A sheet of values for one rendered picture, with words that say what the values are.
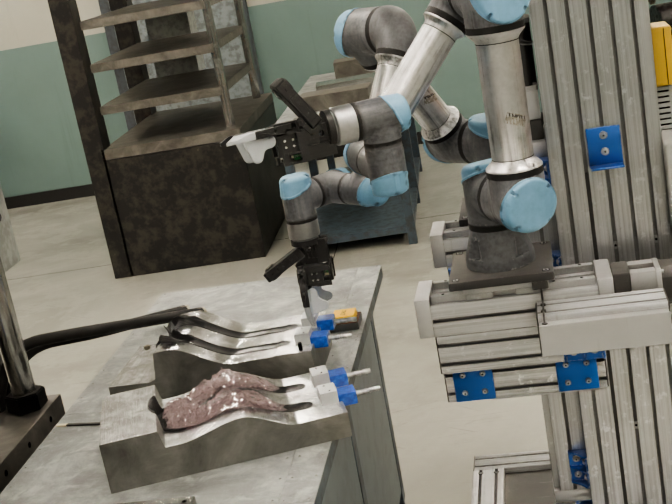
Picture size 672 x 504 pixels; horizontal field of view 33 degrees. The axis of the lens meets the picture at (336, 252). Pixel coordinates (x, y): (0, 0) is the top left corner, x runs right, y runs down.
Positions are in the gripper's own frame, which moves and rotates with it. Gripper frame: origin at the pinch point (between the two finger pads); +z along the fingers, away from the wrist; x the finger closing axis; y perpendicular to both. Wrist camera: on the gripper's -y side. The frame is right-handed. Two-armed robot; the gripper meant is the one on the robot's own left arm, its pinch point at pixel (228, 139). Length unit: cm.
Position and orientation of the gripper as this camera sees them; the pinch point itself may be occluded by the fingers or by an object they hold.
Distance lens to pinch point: 214.2
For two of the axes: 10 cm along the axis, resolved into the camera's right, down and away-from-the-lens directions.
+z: -9.4, 2.4, -2.4
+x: -2.6, -0.8, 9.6
